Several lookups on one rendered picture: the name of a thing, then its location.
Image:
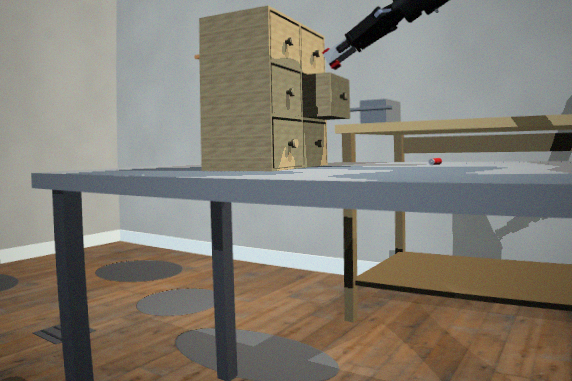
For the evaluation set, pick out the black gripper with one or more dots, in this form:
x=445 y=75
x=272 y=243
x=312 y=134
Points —
x=393 y=12

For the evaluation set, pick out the small wooden chest of drawers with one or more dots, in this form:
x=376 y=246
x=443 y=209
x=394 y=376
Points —
x=235 y=91

